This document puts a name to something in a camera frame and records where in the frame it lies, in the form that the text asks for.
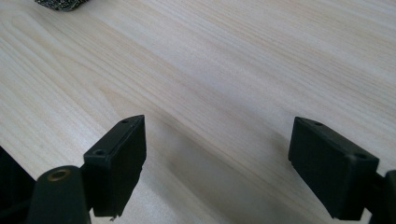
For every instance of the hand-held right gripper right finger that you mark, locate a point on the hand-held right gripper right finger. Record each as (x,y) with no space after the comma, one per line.
(330,174)

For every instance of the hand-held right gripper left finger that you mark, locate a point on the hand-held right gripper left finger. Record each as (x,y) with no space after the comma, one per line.
(115,168)

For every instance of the dark speckled cloth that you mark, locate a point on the dark speckled cloth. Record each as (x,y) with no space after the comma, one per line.
(61,3)

